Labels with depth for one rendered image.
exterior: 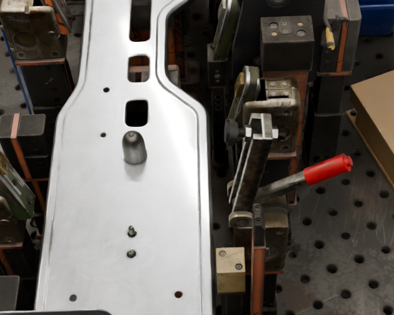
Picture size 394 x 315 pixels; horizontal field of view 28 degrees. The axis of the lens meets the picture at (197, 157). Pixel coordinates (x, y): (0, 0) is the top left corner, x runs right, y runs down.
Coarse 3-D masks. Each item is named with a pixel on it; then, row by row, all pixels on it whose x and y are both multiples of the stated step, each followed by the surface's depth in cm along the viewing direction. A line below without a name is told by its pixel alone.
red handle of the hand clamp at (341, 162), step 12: (336, 156) 90; (348, 156) 89; (312, 168) 91; (324, 168) 90; (336, 168) 89; (348, 168) 89; (288, 180) 93; (300, 180) 91; (312, 180) 91; (324, 180) 91; (264, 192) 94; (276, 192) 93; (288, 192) 93
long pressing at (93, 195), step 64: (128, 0) 128; (192, 0) 128; (128, 64) 119; (64, 128) 112; (128, 128) 112; (192, 128) 111; (64, 192) 106; (128, 192) 105; (192, 192) 105; (64, 256) 100; (192, 256) 99
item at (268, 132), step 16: (240, 128) 85; (256, 128) 86; (272, 128) 85; (256, 144) 84; (240, 160) 91; (256, 160) 86; (240, 176) 93; (256, 176) 88; (240, 192) 91; (256, 192) 91; (240, 208) 94
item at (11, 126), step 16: (0, 128) 114; (16, 128) 114; (32, 128) 114; (48, 128) 117; (16, 144) 114; (32, 144) 115; (48, 144) 116; (16, 160) 118; (32, 160) 118; (48, 160) 118; (32, 176) 121; (48, 176) 121; (32, 224) 137; (32, 240) 136
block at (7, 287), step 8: (0, 280) 101; (8, 280) 101; (16, 280) 101; (0, 288) 100; (8, 288) 100; (16, 288) 100; (24, 288) 103; (0, 296) 99; (8, 296) 99; (16, 296) 99; (24, 296) 103; (0, 304) 99; (8, 304) 99; (16, 304) 99; (24, 304) 103; (32, 304) 107
